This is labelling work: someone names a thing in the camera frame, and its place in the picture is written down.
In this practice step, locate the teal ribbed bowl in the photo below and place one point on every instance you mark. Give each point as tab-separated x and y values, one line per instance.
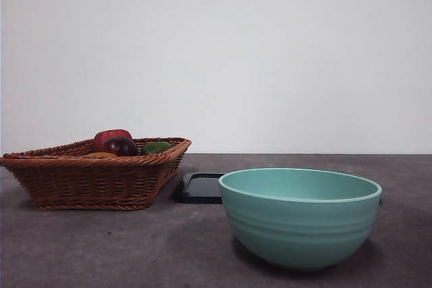
297	230

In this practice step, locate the brown wicker basket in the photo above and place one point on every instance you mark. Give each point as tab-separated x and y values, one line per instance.
87	183

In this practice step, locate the red apple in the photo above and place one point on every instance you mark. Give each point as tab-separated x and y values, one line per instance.
109	134

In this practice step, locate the green fruit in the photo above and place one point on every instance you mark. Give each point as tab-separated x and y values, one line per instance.
156	147

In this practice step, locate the dark green rectangular tray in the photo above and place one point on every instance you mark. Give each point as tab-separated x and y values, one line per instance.
199	188

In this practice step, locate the dark purple round fruit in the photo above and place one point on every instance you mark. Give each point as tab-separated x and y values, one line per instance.
119	147

